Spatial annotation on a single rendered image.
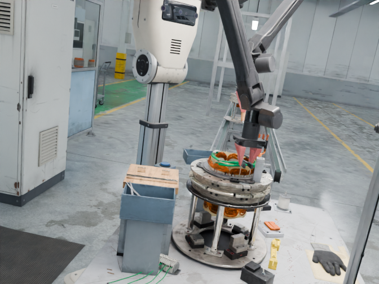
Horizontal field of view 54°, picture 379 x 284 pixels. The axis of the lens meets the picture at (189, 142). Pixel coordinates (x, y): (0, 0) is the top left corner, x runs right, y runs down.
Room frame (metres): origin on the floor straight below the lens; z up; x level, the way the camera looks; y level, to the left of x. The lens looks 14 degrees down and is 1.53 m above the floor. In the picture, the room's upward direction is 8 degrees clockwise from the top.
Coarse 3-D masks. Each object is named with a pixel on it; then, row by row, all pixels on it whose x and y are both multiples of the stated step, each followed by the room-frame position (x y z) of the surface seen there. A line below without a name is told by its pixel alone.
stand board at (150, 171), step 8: (136, 168) 1.33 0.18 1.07; (152, 168) 1.35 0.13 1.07; (160, 168) 1.37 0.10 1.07; (168, 168) 1.38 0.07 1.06; (152, 176) 1.27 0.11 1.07; (160, 176) 1.28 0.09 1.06; (168, 176) 1.29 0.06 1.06; (176, 176) 1.30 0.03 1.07; (152, 184) 1.19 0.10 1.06; (160, 184) 1.20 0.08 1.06; (168, 184) 1.21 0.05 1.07; (176, 184) 1.22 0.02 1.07; (176, 192) 1.19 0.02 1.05
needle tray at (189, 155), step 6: (186, 150) 1.72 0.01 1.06; (192, 150) 1.72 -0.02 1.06; (198, 150) 1.73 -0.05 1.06; (204, 150) 1.73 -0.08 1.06; (186, 156) 1.63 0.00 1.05; (192, 156) 1.62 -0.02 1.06; (198, 156) 1.62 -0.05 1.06; (204, 156) 1.73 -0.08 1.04; (186, 162) 1.62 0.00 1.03; (198, 198) 1.64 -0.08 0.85; (198, 204) 1.64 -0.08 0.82; (198, 210) 1.64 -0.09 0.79; (204, 210) 1.65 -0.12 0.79
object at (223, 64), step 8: (256, 16) 4.61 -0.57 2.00; (264, 16) 4.56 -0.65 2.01; (248, 24) 6.11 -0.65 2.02; (288, 24) 4.52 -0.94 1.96; (280, 32) 6.03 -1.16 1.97; (288, 32) 4.52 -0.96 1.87; (216, 48) 4.62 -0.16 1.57; (224, 48) 6.13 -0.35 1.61; (216, 56) 4.63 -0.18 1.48; (224, 56) 6.14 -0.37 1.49; (216, 64) 4.62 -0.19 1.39; (224, 64) 4.62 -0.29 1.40; (232, 64) 4.60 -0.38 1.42; (280, 64) 4.52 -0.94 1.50; (272, 72) 4.54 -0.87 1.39; (280, 72) 4.52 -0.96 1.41; (208, 104) 4.62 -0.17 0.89; (272, 104) 4.52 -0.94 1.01; (208, 112) 4.62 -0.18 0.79
